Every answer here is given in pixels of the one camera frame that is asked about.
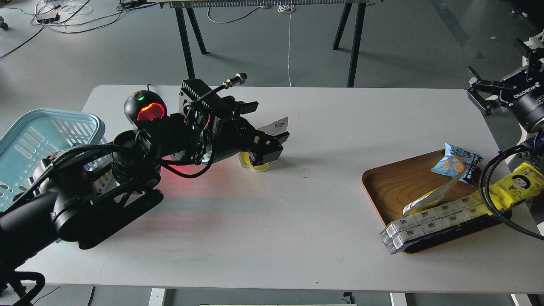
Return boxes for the floor cables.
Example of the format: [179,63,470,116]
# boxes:
[0,0,158,59]

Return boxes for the white boxed snack pack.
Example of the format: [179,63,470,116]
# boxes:
[380,195,495,254]

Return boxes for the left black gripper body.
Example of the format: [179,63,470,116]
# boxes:
[193,117,262,164]

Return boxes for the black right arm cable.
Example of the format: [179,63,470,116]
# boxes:
[479,144,544,241]

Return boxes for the brown wooden tray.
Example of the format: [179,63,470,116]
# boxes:
[362,149,500,254]

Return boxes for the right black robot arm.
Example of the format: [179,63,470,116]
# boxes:
[467,37,544,165]

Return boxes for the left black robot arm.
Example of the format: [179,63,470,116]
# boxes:
[1,90,289,306]

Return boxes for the light blue plastic basket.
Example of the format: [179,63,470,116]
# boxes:
[0,108,106,211]

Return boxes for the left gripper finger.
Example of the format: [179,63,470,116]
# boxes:
[221,96,259,122]
[247,131,290,165]

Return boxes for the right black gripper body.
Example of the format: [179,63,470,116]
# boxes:
[498,68,544,132]

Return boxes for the yellow cartoon snack bag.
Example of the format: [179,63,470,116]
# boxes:
[488,162,544,212]

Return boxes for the white hanging cable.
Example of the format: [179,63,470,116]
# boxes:
[278,4,296,88]

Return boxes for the black barcode scanner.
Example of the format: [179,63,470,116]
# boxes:
[124,90,167,130]

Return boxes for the black trestle table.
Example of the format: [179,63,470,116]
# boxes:
[150,0,382,88]

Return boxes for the yellow white snack pouch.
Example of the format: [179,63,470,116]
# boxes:
[402,172,464,217]

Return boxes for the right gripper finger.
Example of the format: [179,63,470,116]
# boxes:
[516,38,544,79]
[467,66,508,116]

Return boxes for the blue snack bag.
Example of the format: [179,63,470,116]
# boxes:
[431,142,486,186]

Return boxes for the yellow nut snack pouch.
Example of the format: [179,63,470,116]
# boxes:
[238,116,288,172]

